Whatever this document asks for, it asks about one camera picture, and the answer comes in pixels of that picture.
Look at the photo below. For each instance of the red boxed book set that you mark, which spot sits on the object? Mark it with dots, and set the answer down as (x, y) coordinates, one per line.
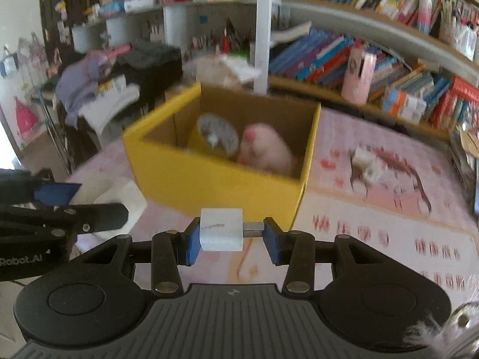
(454, 101)

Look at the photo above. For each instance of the white charger adapter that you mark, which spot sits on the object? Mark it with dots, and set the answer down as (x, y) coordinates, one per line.
(220, 232)

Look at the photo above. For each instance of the purple clothing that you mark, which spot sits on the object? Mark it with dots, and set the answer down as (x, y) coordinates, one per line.
(80, 82)

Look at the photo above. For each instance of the green brush holder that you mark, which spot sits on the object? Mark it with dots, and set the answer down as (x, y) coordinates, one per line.
(237, 43)

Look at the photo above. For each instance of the white flat box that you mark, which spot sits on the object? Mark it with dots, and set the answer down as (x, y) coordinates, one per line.
(141, 4)

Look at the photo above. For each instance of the white desk shelf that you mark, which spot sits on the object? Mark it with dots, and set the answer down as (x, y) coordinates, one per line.
(123, 26)

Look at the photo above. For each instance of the blue wipes pack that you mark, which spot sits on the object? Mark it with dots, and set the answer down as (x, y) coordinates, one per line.
(111, 8)

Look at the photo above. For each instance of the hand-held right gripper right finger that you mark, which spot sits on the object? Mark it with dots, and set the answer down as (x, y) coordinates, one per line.
(271, 244)

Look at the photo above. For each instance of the pink hairbrush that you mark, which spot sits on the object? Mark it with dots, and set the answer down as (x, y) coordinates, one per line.
(116, 51)

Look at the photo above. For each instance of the pink gradient bottle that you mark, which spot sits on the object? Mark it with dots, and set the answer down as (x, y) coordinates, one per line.
(424, 11)

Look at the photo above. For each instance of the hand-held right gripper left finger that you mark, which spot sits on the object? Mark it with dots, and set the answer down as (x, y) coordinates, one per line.
(191, 245)

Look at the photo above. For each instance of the pink cylindrical holder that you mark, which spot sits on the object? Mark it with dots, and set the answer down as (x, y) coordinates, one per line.
(355, 82)

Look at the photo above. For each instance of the pen cup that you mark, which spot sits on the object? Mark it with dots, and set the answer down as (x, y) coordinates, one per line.
(204, 46)

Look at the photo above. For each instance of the white printed shirt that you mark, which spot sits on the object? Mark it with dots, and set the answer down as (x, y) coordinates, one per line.
(112, 104)

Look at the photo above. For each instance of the orange and white small box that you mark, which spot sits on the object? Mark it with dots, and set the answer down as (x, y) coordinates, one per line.
(402, 114)
(408, 99)

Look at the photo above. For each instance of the yellow tape roll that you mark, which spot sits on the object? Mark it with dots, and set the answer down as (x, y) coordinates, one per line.
(220, 131)

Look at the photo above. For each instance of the white tissue paper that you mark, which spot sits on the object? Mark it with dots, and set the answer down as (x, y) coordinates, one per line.
(119, 194)

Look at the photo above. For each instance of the white and wood bookshelf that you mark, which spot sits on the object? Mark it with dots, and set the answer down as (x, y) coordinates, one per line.
(264, 26)

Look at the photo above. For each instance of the dark grey folded clothing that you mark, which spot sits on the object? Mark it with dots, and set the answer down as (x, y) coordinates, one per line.
(149, 54)

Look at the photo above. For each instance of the pink plush toy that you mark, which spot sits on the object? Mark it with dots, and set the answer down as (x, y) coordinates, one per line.
(265, 149)

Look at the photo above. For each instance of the yellow cardboard box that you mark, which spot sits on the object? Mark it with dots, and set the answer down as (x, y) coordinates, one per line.
(187, 183)

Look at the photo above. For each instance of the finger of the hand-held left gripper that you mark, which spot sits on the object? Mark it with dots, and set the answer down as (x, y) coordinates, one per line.
(56, 193)
(97, 217)

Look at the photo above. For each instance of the white pen holder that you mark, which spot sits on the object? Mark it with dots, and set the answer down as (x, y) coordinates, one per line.
(458, 33)

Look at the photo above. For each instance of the tissue box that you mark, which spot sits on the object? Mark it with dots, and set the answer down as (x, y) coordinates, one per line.
(217, 73)

